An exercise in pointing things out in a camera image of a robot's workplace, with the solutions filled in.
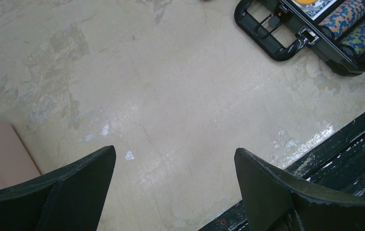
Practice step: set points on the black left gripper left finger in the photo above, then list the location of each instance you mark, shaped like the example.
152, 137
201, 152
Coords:
70, 198

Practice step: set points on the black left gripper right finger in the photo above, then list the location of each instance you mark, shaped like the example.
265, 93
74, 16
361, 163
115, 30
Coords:
274, 197

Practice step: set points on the orange purple chip stack front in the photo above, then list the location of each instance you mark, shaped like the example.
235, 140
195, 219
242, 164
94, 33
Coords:
344, 17

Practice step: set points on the black poker set case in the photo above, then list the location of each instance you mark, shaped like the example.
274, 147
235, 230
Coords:
283, 33

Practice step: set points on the blue playing card deck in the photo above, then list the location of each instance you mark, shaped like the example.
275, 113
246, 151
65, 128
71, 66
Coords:
319, 10

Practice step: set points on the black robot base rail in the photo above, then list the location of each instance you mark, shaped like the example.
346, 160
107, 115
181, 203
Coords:
338, 163

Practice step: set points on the orange small blind button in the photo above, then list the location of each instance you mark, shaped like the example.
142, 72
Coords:
305, 2

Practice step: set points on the pink translucent plastic storage box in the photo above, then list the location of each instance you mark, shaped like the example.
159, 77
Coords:
16, 165

